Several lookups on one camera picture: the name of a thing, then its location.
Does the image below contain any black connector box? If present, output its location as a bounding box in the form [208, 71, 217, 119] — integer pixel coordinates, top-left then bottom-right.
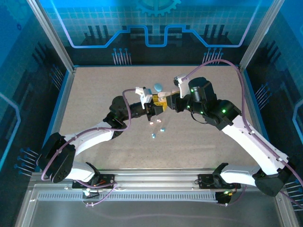
[215, 190, 232, 206]

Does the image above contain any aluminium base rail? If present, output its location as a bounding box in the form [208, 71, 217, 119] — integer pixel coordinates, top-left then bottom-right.
[30, 168, 285, 187]

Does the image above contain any aluminium frame post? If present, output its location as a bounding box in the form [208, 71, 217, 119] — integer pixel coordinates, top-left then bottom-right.
[238, 0, 286, 69]
[26, 0, 76, 73]

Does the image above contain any slotted grey cable duct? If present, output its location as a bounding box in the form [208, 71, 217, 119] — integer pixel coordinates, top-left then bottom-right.
[37, 192, 220, 202]

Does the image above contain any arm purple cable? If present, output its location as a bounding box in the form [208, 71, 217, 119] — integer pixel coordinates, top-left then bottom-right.
[184, 59, 303, 210]
[41, 88, 138, 208]

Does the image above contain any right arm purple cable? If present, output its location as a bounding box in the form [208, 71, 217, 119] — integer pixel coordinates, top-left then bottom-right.
[184, 59, 303, 210]

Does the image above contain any aluminium table side rail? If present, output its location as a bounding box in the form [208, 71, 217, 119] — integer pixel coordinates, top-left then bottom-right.
[236, 66, 284, 172]
[39, 67, 77, 172]

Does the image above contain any grey metal sheet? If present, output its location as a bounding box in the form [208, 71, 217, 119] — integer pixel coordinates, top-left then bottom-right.
[14, 184, 299, 227]

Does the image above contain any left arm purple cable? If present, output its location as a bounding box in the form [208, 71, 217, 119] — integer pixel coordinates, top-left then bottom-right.
[41, 88, 138, 208]

